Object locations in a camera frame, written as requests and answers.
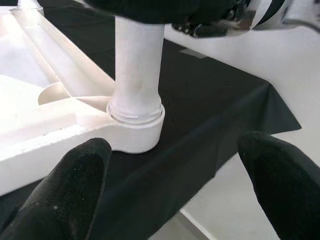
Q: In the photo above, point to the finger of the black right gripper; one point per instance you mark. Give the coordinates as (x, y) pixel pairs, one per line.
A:
(137, 10)

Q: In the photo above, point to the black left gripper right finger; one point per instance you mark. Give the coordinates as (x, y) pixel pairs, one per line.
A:
(287, 192)

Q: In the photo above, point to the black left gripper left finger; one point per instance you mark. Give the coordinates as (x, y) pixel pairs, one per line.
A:
(62, 197)

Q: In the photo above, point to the white plastic table leg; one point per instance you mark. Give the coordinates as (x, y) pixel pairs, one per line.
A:
(30, 3)
(137, 62)

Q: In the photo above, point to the grey tape patch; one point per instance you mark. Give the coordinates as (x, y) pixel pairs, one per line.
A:
(192, 53)

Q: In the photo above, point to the black tablecloth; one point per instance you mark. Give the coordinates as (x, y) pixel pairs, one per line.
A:
(212, 100)

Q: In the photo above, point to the white plastic table top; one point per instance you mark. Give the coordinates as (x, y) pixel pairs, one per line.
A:
(37, 120)

